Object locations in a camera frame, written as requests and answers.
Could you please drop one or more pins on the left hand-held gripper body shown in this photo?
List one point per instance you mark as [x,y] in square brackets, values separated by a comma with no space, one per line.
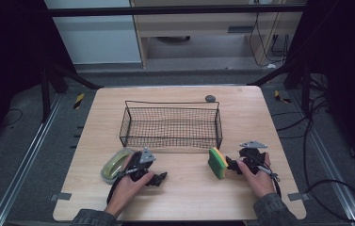
[138,163]

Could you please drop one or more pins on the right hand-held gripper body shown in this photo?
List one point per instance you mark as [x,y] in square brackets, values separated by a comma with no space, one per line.
[253,158]

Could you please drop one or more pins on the yellow and green sponge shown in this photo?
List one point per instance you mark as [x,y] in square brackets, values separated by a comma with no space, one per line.
[217,163]

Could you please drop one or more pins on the person's right hand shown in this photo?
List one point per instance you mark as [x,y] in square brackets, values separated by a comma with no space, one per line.
[258,182]

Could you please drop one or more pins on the person's left hand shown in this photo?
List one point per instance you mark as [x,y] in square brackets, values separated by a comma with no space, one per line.
[128,191]

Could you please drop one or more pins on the gray tape piece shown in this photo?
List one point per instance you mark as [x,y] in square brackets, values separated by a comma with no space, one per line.
[60,196]
[298,196]

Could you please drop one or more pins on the small gray round disc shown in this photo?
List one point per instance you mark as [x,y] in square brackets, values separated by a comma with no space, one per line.
[210,98]

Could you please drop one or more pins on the yellow black striped tape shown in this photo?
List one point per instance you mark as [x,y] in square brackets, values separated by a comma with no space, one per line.
[78,101]
[280,96]

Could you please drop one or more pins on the black metal stand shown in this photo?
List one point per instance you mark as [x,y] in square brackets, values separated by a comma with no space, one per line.
[45,94]
[305,91]

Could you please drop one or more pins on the dark curtain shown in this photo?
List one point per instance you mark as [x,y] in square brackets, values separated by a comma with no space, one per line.
[5,62]
[351,78]

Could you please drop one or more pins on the white cabinet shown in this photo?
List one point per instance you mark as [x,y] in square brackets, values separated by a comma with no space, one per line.
[96,37]

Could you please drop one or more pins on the black horizontal bar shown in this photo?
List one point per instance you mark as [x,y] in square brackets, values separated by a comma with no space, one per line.
[165,10]

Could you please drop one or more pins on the metal floor rail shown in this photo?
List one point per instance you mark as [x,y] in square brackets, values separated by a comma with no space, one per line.
[24,163]
[332,169]

